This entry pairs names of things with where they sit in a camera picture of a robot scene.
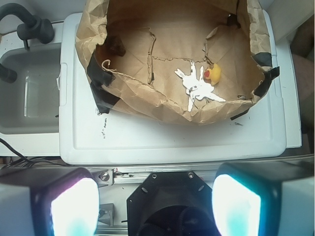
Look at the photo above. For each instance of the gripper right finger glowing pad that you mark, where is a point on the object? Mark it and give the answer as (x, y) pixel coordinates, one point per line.
(265, 198)

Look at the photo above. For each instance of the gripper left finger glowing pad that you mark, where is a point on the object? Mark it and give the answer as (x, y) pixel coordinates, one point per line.
(48, 201)

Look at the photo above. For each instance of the white plastic lid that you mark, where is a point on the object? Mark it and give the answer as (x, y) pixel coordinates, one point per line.
(90, 138)

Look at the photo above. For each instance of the grey toy sink basin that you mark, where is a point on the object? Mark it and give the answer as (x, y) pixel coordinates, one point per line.
(30, 105)

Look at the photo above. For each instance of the yellow rubber duck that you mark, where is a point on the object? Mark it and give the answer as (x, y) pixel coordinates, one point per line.
(212, 74)

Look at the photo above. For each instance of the brown paper bag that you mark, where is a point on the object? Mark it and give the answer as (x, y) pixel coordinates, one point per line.
(130, 49)

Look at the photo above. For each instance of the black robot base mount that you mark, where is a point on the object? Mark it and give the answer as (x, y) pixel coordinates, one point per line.
(171, 204)

